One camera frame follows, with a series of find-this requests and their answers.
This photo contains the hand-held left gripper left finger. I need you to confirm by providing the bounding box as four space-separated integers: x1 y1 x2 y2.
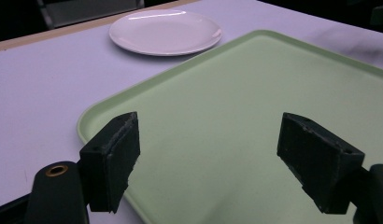
78 111 141 215

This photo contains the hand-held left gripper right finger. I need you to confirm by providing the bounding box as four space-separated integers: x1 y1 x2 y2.
277 112 366 215

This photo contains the light green plastic tray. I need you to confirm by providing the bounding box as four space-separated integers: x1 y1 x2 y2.
77 29 383 224

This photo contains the white round plate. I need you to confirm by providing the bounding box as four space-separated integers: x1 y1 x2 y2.
108 8 223 57

